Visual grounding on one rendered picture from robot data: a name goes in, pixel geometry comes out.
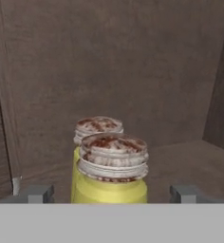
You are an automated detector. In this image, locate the yellow bottle with white cap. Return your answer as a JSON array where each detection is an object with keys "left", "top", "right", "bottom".
[
  {"left": 72, "top": 115, "right": 124, "bottom": 156},
  {"left": 70, "top": 132, "right": 150, "bottom": 204}
]

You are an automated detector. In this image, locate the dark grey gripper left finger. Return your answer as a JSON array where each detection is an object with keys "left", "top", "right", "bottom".
[{"left": 0, "top": 184, "right": 55, "bottom": 204}]

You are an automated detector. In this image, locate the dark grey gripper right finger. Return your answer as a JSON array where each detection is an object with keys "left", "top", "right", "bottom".
[{"left": 169, "top": 184, "right": 224, "bottom": 204}]

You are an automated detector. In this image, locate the brown wooden cabinet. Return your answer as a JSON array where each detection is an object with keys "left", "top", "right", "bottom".
[{"left": 0, "top": 0, "right": 224, "bottom": 204}]

